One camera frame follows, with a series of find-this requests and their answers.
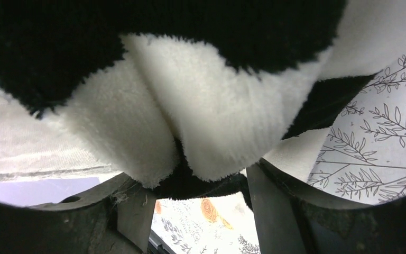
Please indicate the black white striped pillowcase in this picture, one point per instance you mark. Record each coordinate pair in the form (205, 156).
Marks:
(183, 95)

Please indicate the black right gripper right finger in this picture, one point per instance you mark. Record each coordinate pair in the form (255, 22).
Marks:
(294, 217)

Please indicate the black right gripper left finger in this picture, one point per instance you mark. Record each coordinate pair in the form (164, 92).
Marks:
(112, 217)

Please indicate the floral patterned table mat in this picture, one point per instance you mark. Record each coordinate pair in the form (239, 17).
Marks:
(362, 157)

